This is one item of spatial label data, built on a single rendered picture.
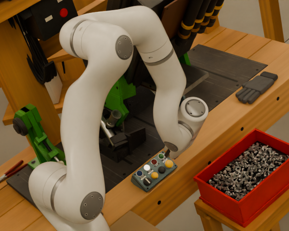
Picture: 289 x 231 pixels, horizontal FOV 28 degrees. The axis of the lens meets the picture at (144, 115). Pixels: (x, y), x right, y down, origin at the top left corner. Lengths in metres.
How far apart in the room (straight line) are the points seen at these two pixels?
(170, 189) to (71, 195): 0.73
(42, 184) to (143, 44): 0.44
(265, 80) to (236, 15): 2.59
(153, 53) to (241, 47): 1.19
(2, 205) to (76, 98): 0.95
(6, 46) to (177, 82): 0.83
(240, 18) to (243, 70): 2.38
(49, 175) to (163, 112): 0.38
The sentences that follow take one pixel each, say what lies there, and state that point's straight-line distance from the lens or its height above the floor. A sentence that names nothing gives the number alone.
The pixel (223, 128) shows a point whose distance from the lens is 2.18.
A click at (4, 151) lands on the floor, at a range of 4.20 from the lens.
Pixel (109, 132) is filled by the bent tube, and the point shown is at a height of 1.00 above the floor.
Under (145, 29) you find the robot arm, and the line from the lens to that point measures 1.49.
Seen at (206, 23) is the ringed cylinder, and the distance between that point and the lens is 2.05.
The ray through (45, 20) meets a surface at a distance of 2.15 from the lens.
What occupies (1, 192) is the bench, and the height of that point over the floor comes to 0.88.
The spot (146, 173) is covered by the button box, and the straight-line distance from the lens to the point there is 2.02.
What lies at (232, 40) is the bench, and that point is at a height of 0.88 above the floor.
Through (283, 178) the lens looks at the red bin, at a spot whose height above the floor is 0.86.
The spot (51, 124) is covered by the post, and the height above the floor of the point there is 0.96.
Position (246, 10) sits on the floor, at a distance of 4.95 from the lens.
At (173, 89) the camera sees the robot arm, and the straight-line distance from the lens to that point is 1.61.
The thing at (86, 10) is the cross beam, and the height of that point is 1.28.
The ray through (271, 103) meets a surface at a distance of 2.34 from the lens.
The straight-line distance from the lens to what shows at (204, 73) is 2.08.
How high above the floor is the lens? 2.23
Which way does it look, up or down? 34 degrees down
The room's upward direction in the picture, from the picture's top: 18 degrees counter-clockwise
